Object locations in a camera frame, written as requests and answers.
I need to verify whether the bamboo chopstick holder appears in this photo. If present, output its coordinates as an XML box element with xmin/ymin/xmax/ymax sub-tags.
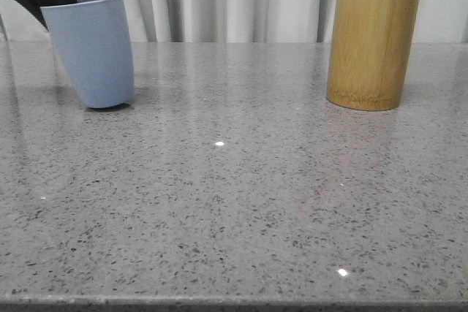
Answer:
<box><xmin>326</xmin><ymin>0</ymin><xmax>419</xmax><ymax>111</ymax></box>

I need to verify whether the blue plastic cup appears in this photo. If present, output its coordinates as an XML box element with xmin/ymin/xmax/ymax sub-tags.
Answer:
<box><xmin>41</xmin><ymin>0</ymin><xmax>135</xmax><ymax>108</ymax></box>

